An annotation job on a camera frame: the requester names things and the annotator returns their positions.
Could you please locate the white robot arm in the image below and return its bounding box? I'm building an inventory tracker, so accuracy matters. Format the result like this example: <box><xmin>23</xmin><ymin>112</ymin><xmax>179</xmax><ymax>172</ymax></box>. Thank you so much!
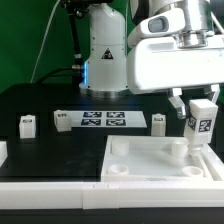
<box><xmin>127</xmin><ymin>0</ymin><xmax>224</xmax><ymax>119</ymax></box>

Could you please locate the white cable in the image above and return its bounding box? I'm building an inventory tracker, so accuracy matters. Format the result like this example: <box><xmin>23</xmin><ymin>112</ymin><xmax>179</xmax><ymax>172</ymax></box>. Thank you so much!
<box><xmin>29</xmin><ymin>0</ymin><xmax>63</xmax><ymax>84</ymax></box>

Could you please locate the white L-shaped obstacle fence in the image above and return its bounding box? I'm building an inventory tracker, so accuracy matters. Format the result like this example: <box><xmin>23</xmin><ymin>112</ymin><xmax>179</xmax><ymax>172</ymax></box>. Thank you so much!
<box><xmin>0</xmin><ymin>181</ymin><xmax>224</xmax><ymax>210</ymax></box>

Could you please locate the white tag sheet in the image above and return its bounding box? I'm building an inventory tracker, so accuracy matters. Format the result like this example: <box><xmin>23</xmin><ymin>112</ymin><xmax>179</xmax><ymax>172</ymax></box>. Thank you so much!
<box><xmin>68</xmin><ymin>111</ymin><xmax>147</xmax><ymax>128</ymax></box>

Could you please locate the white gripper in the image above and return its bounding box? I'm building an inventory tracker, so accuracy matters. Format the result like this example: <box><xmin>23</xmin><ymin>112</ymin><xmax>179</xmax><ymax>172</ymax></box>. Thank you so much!
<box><xmin>127</xmin><ymin>35</ymin><xmax>224</xmax><ymax>119</ymax></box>

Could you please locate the white square tabletop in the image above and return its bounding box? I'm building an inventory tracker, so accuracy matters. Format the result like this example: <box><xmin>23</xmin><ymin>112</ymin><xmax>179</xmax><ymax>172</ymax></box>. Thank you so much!
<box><xmin>101</xmin><ymin>135</ymin><xmax>224</xmax><ymax>182</ymax></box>

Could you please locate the white block at left edge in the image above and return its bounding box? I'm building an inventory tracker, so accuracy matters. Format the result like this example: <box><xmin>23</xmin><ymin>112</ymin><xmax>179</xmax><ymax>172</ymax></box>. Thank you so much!
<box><xmin>0</xmin><ymin>141</ymin><xmax>8</xmax><ymax>167</ymax></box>

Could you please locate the black cable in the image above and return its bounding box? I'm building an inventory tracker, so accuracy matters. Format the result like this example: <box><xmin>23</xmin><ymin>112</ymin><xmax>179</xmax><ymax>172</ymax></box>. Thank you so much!
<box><xmin>35</xmin><ymin>0</ymin><xmax>91</xmax><ymax>84</ymax></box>

